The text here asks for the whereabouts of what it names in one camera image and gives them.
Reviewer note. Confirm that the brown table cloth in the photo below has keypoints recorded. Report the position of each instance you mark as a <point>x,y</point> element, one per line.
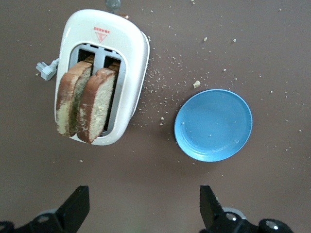
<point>155,174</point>

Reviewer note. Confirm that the bread crumb chunk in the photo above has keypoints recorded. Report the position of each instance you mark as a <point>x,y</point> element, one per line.
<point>196,84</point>

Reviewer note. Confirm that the brown bread slice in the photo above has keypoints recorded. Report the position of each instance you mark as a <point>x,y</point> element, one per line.
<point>99,109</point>
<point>68,102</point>

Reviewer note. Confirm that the grey toaster power plug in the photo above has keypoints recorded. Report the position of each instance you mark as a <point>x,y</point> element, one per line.
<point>46,71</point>

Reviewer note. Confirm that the white toaster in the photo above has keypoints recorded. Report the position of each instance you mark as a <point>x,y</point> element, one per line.
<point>102,26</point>

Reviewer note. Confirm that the blue plate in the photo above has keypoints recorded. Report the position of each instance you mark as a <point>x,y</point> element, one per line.
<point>213,126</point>

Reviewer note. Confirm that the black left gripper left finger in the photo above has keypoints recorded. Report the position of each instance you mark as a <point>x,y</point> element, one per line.
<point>73,211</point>

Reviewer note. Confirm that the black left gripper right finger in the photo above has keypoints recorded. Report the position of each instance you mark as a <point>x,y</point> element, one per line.
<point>211,211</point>

